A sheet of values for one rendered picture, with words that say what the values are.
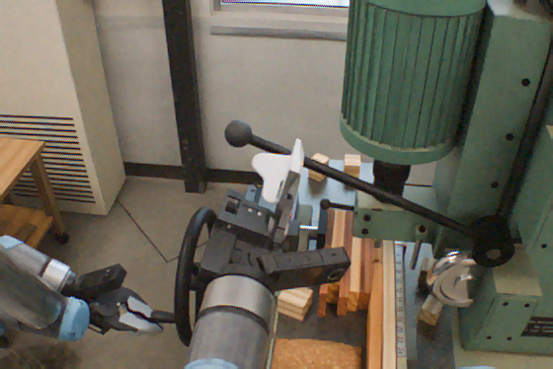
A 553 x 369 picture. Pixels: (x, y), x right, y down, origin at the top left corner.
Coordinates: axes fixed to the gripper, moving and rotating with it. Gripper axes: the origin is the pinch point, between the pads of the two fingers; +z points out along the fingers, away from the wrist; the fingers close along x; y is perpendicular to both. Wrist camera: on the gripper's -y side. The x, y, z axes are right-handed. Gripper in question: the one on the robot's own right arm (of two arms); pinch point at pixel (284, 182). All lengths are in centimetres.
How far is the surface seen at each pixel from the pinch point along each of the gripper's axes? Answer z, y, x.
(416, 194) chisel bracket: 13.2, -23.0, 4.0
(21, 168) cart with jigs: 73, 79, 98
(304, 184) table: 33.6, -9.5, 27.0
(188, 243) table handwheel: 7.9, 9.8, 28.0
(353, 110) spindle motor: 8.3, -5.6, -9.4
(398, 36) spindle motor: 5.0, -5.6, -23.1
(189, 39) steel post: 129, 38, 57
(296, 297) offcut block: -0.5, -10.2, 22.3
